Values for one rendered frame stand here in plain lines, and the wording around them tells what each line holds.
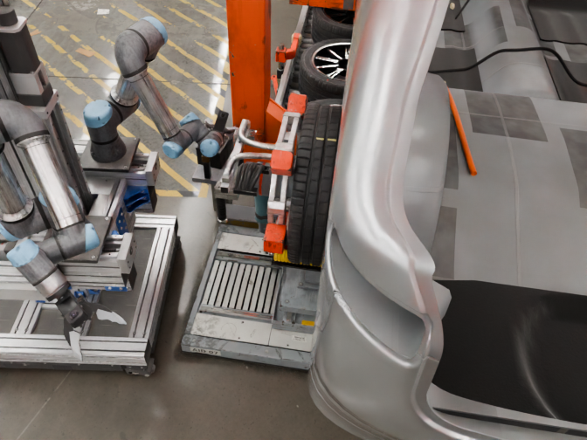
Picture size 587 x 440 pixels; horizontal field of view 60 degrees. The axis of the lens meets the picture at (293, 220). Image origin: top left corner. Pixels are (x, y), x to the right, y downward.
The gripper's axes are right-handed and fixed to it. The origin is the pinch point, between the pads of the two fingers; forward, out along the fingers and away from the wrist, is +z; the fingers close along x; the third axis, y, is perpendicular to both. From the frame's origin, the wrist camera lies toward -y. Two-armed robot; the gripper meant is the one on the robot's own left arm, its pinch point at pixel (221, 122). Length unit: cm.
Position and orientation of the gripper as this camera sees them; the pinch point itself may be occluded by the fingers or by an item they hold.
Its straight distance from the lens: 247.6
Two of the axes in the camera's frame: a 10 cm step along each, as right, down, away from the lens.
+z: 0.1, -4.3, 9.0
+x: 9.6, 2.6, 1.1
